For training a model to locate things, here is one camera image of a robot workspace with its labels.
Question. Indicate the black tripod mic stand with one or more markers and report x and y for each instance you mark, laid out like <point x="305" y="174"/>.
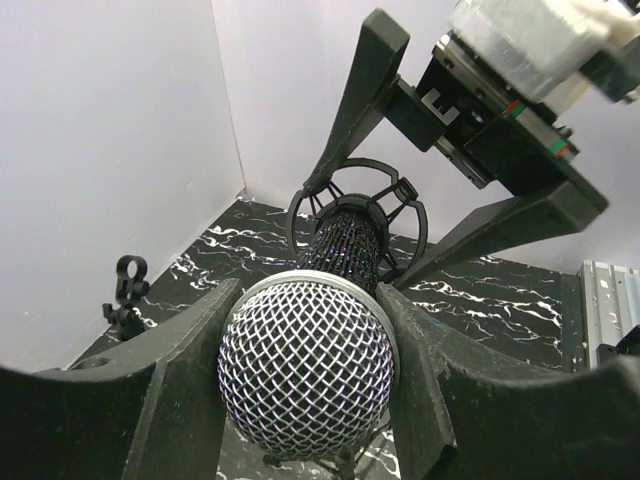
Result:
<point x="131" y="288"/>

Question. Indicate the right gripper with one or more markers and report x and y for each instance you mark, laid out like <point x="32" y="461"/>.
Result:
<point x="462" y="108"/>

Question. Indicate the silver mesh studio microphone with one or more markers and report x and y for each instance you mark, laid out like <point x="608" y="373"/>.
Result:
<point x="307" y="360"/>

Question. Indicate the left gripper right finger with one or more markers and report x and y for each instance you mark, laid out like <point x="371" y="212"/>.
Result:
<point x="462" y="410"/>

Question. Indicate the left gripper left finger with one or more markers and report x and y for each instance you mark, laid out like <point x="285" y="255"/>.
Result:
<point x="148" y="408"/>

